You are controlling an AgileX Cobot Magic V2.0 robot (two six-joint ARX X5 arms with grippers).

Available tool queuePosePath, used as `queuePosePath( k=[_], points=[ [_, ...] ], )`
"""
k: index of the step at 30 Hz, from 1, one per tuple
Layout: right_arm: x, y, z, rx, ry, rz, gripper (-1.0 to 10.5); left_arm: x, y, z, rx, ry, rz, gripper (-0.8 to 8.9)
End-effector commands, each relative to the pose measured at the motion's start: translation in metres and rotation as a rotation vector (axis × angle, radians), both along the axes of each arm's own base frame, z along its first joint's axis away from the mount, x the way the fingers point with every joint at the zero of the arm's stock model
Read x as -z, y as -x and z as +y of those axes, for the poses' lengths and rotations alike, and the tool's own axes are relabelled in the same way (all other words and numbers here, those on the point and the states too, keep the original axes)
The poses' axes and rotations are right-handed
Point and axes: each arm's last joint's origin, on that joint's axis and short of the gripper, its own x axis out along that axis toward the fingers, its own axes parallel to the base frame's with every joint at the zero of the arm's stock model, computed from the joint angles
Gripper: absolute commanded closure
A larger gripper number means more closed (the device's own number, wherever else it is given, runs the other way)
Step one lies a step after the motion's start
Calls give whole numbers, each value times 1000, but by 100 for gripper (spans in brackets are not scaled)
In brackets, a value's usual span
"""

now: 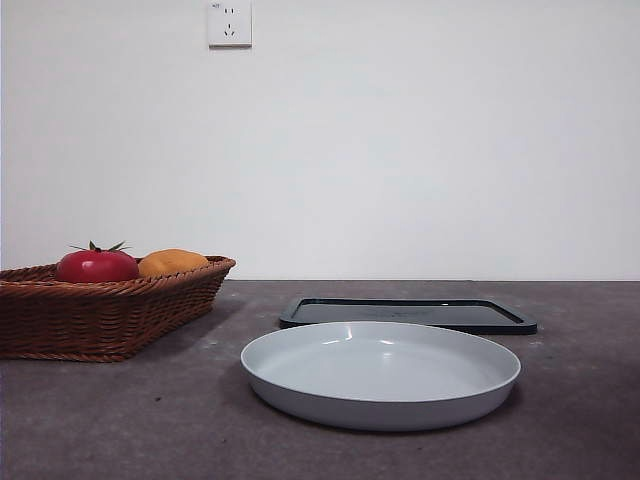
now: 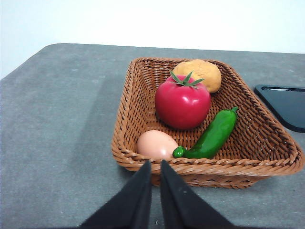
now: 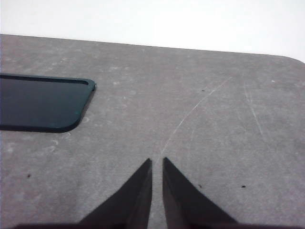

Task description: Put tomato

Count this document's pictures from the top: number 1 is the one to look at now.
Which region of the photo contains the brown wicker basket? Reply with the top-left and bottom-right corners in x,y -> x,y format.
0,255 -> 237,363

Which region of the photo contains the orange-brown potato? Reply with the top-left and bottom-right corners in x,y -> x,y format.
137,248 -> 209,278

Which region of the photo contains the red tomato with green stem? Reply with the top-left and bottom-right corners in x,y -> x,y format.
54,240 -> 140,283

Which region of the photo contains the pale grey round plate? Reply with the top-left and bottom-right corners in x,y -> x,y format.
240,320 -> 522,432

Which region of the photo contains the white wall socket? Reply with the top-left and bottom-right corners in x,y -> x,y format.
208,0 -> 253,50

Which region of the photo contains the dark rectangular tray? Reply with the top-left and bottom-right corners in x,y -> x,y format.
278,297 -> 539,336

